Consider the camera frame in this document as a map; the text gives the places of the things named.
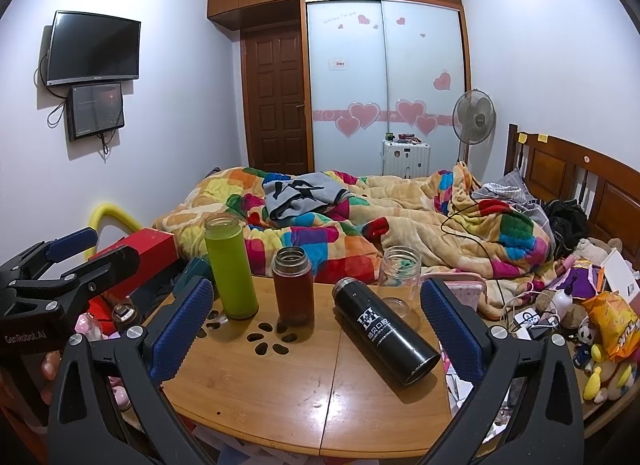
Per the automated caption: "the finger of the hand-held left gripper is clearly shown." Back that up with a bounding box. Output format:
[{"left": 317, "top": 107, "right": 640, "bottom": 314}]
[
  {"left": 0, "top": 226, "right": 99, "bottom": 291},
  {"left": 10, "top": 244, "right": 142, "bottom": 317}
]

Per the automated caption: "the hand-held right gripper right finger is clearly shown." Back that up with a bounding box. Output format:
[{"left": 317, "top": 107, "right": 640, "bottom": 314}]
[{"left": 415, "top": 276, "right": 587, "bottom": 465}]

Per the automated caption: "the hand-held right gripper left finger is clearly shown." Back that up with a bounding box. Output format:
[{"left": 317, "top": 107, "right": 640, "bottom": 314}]
[{"left": 47, "top": 275, "right": 216, "bottom": 465}]

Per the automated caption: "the black thermos cup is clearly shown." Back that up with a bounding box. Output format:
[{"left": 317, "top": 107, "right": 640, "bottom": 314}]
[{"left": 332, "top": 276, "right": 442, "bottom": 387}]

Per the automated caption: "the green cup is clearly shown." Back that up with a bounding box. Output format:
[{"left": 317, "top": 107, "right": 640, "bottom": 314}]
[{"left": 204, "top": 213, "right": 260, "bottom": 321}]

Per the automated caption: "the clear glass cup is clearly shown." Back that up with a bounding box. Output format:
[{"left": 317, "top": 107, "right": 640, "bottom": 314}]
[{"left": 377, "top": 246, "right": 424, "bottom": 331}]

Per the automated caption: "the person's left hand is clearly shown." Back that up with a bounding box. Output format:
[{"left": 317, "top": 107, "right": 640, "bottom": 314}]
[{"left": 40, "top": 350, "right": 57, "bottom": 407}]

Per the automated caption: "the red box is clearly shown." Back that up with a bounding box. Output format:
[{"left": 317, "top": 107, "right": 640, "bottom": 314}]
[{"left": 87, "top": 227, "right": 179, "bottom": 317}]

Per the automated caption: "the pink phone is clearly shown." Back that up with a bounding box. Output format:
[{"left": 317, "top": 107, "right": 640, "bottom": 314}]
[{"left": 442, "top": 280, "right": 489, "bottom": 316}]

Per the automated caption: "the yellow foam tube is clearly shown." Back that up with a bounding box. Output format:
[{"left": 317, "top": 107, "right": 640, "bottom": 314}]
[{"left": 89, "top": 202, "right": 144, "bottom": 237}]

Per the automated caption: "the small brown bottle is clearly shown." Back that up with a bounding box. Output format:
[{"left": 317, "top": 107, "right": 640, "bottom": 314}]
[{"left": 112, "top": 302, "right": 139, "bottom": 335}]

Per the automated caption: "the teal bag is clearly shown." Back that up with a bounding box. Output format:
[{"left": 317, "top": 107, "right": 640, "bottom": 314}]
[{"left": 172, "top": 257, "right": 211, "bottom": 297}]

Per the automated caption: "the white charger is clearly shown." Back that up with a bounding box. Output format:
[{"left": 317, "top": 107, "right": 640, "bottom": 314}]
[{"left": 514, "top": 309, "right": 552, "bottom": 342}]

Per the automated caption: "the white squeeze bottle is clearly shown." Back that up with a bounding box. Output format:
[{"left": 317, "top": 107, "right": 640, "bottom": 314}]
[{"left": 550, "top": 287, "right": 576, "bottom": 319}]

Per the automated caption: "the colourful patchwork blanket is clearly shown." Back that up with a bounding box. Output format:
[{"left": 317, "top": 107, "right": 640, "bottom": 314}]
[{"left": 151, "top": 165, "right": 557, "bottom": 292}]

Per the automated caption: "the purple package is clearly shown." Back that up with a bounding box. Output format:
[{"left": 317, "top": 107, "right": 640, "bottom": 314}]
[{"left": 559, "top": 265, "right": 607, "bottom": 302}]

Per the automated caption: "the grey patterned pillow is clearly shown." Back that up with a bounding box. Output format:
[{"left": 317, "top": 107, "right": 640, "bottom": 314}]
[{"left": 472, "top": 168, "right": 542, "bottom": 212}]

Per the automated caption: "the black bag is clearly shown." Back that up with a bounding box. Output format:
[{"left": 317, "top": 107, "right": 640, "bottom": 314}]
[{"left": 543, "top": 199, "right": 590, "bottom": 259}]

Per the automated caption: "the orange snack bag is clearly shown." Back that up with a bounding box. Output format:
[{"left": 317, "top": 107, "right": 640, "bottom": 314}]
[{"left": 581, "top": 291, "right": 640, "bottom": 364}]

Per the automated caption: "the yellow plush toy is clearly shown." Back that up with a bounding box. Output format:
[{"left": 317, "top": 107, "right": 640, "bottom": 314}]
[{"left": 582, "top": 352, "right": 637, "bottom": 403}]

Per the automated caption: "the beige plush toy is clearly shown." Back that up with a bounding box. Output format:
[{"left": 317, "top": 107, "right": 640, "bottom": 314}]
[{"left": 572, "top": 237, "right": 624, "bottom": 262}]

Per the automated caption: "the white box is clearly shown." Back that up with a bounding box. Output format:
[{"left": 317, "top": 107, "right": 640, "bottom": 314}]
[{"left": 597, "top": 249, "right": 640, "bottom": 297}]

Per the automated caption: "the white suitcase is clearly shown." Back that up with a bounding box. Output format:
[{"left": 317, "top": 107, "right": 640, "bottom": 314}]
[{"left": 382, "top": 139, "right": 432, "bottom": 178}]

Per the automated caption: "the grey garment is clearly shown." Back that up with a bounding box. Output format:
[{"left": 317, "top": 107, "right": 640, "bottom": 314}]
[{"left": 262, "top": 172, "right": 354, "bottom": 220}]

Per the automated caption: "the wooden bed headboard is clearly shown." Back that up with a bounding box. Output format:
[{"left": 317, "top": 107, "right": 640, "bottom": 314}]
[{"left": 504, "top": 124, "right": 640, "bottom": 268}]

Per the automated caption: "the standing fan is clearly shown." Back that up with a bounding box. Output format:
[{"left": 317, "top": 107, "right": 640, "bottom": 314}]
[{"left": 452, "top": 90, "right": 497, "bottom": 166}]

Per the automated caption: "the brown wooden door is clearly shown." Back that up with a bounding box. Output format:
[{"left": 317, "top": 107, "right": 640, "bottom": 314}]
[{"left": 240, "top": 27, "right": 310, "bottom": 174}]

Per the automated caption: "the white sliding wardrobe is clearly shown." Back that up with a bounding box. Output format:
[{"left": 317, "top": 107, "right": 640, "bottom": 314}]
[{"left": 305, "top": 0, "right": 469, "bottom": 178}]

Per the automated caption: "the black cable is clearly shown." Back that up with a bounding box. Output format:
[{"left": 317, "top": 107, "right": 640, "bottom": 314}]
[{"left": 440, "top": 189, "right": 507, "bottom": 307}]

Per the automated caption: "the small wall monitor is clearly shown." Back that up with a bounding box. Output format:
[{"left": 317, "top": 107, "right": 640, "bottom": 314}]
[{"left": 67, "top": 82, "right": 126, "bottom": 142}]

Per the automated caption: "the wall television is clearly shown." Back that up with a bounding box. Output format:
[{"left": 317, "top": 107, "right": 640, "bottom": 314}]
[{"left": 46, "top": 10, "right": 142, "bottom": 87}]

